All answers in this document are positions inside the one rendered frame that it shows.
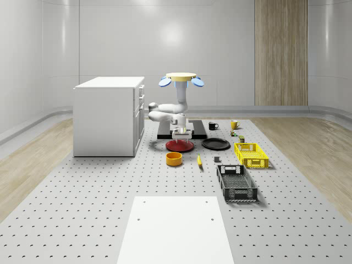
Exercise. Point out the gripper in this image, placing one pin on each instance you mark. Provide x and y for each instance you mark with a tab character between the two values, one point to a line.
181	134

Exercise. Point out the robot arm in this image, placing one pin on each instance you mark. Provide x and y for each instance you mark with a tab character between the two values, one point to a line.
181	96

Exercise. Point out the red plate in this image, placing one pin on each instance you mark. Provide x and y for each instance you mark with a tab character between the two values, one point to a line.
180	146

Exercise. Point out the black stove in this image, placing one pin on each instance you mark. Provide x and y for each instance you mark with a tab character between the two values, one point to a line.
200	129

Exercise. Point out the yellow bowl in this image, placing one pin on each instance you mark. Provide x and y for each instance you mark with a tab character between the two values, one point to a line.
173	159

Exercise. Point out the banana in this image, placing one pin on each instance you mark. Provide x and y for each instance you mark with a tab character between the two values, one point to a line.
199	160

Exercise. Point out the black mug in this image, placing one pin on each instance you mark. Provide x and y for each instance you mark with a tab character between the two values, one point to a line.
212	126

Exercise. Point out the black plate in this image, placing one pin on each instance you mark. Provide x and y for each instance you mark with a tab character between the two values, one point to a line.
215	143

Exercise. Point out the grey cube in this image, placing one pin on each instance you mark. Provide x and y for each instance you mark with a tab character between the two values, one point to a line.
217	159

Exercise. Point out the puzzle cube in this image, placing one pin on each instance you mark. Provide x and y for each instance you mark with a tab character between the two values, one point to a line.
233	133

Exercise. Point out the yellow mug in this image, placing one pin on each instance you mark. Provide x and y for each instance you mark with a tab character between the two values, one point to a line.
234	125

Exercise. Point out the flat-sided can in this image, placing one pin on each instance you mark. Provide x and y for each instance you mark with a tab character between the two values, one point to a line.
241	139

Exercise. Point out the yellow basket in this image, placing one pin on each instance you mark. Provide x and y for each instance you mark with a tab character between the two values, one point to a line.
250	155

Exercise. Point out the dark grey basket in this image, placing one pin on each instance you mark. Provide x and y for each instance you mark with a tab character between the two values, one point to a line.
236	182

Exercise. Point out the white cabinet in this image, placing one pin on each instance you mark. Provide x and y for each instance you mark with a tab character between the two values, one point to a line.
104	121

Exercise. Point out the white board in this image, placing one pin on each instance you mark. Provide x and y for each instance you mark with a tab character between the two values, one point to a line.
175	231

